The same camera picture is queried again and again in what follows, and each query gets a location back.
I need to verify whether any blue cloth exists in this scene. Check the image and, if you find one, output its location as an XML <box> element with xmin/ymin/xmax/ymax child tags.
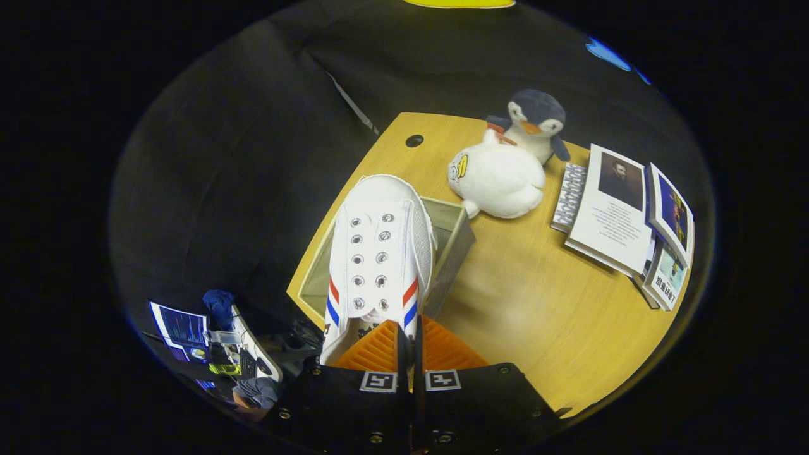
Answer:
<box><xmin>202</xmin><ymin>289</ymin><xmax>236</xmax><ymax>331</ymax></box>

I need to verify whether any black backdrop cloth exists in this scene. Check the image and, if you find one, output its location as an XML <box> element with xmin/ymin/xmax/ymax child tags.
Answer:
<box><xmin>107</xmin><ymin>0</ymin><xmax>715</xmax><ymax>329</ymax></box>

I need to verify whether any teal white cover book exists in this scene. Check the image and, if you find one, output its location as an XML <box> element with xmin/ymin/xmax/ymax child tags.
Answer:
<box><xmin>642</xmin><ymin>243</ymin><xmax>688</xmax><ymax>312</ymax></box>

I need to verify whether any white canvas shoe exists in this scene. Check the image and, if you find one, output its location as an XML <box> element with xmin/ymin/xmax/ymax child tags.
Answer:
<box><xmin>319</xmin><ymin>174</ymin><xmax>438</xmax><ymax>366</ymax></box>

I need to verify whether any white cable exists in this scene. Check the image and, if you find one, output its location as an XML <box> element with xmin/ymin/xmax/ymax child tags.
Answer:
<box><xmin>325</xmin><ymin>71</ymin><xmax>381</xmax><ymax>135</ymax></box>

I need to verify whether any white portrait cover book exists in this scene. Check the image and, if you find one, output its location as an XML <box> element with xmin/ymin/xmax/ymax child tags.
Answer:
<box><xmin>564</xmin><ymin>143</ymin><xmax>655</xmax><ymax>279</ymax></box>

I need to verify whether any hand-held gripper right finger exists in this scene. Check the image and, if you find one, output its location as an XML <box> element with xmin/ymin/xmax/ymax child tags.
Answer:
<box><xmin>414</xmin><ymin>315</ymin><xmax>563</xmax><ymax>451</ymax></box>

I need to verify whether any beige fabric storage box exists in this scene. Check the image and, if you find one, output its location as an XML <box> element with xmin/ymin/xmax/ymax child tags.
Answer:
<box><xmin>297</xmin><ymin>195</ymin><xmax>477</xmax><ymax>326</ymax></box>

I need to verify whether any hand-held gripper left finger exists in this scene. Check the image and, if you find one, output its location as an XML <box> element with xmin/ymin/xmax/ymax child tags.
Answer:
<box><xmin>269</xmin><ymin>319</ymin><xmax>408</xmax><ymax>451</ymax></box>

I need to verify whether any white side desk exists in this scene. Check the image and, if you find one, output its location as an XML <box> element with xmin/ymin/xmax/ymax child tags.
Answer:
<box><xmin>229</xmin><ymin>303</ymin><xmax>284</xmax><ymax>384</ymax></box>

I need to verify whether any grey patterned book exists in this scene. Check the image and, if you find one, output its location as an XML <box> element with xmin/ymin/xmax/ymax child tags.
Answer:
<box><xmin>550</xmin><ymin>162</ymin><xmax>589</xmax><ymax>234</ymax></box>

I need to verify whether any white duck plush toy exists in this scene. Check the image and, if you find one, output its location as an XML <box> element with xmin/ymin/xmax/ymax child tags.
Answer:
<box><xmin>447</xmin><ymin>130</ymin><xmax>547</xmax><ymax>221</ymax></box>

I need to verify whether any blue cover book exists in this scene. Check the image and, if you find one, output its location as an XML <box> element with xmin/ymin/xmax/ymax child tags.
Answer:
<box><xmin>646</xmin><ymin>162</ymin><xmax>695</xmax><ymax>267</ymax></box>

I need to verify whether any grey penguin plush toy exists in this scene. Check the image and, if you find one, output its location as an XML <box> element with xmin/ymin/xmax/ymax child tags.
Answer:
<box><xmin>485</xmin><ymin>88</ymin><xmax>571</xmax><ymax>166</ymax></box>

